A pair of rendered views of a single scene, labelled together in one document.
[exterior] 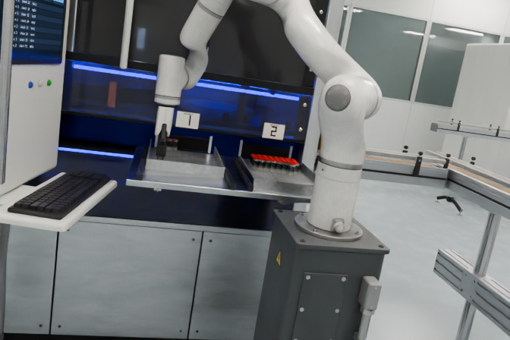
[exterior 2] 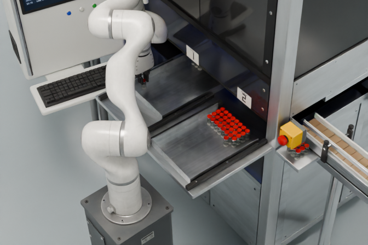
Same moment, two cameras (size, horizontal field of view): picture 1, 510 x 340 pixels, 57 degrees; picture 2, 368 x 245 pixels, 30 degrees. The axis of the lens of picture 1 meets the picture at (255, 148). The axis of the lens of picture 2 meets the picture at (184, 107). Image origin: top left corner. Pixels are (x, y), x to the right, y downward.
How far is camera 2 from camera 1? 2.56 m
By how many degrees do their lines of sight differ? 66
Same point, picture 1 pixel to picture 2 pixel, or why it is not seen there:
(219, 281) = (222, 184)
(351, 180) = (111, 188)
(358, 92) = (84, 143)
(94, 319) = not seen: hidden behind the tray
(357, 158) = (110, 178)
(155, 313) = not seen: hidden behind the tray
